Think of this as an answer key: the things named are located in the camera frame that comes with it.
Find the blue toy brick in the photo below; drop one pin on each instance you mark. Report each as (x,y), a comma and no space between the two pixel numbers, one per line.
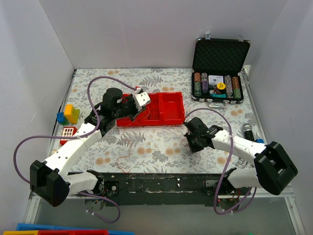
(62,119)

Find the yellow storage bin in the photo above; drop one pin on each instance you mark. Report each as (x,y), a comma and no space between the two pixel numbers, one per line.
(32,232)

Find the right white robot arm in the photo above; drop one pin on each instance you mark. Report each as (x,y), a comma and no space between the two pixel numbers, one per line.
(272,169)

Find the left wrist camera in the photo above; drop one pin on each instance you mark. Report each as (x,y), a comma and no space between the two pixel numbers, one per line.
(141,98)

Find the black poker chip case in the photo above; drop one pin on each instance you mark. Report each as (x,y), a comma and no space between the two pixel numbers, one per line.
(224,57)

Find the red three-compartment tray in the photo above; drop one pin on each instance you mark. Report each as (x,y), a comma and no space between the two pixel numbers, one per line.
(166,108)

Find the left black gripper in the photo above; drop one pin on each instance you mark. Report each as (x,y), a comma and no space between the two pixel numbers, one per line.
(133,106)

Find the blue storage bin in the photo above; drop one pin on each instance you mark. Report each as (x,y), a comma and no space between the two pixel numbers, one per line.
(29,227)

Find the playing card deck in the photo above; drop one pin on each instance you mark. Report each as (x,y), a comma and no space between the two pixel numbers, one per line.
(215,79)

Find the teal card box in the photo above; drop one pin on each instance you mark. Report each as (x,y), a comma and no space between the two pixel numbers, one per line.
(218,95)

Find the black microphone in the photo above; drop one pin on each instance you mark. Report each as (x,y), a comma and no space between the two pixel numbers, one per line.
(247,132)

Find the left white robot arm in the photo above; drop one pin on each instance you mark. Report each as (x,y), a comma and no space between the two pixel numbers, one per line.
(51,180)

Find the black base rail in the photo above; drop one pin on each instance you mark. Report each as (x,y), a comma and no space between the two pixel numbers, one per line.
(155,189)

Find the green toy brick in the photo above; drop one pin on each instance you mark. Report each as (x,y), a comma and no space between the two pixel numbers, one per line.
(77,115)

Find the red white toy block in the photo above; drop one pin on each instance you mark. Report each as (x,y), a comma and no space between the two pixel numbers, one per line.
(68,131)

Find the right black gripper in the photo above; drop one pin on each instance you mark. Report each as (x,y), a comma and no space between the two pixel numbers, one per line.
(191,141)

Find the red storage bin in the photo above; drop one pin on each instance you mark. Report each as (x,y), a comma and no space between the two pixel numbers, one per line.
(73,232)

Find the yellow toy brick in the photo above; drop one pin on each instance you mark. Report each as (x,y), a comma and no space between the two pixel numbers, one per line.
(71,113)

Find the yellow dealer chip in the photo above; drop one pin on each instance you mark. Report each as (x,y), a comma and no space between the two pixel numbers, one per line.
(221,86)

